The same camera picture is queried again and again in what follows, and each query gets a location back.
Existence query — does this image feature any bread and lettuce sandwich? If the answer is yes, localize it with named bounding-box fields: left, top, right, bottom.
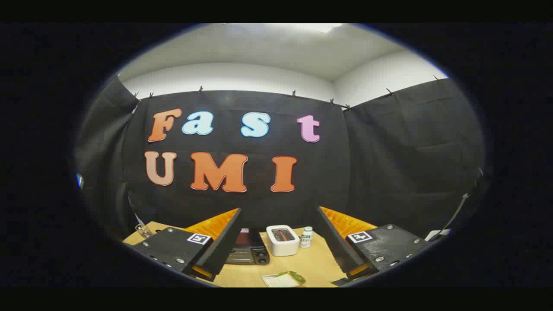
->
left=278, top=271, right=306, bottom=286

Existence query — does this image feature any white pop-up toaster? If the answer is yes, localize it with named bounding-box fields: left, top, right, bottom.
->
left=266, top=225, right=300, bottom=257

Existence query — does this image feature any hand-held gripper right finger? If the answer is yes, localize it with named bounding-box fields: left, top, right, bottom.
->
left=318, top=206, right=432, bottom=281

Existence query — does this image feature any white square plate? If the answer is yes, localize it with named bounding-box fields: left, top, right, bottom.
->
left=262, top=274, right=303, bottom=288

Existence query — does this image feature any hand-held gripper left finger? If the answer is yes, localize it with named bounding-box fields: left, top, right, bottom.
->
left=132, top=208, right=243, bottom=282

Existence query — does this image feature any black toaster oven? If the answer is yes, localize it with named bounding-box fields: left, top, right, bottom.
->
left=225, top=228, right=270, bottom=265

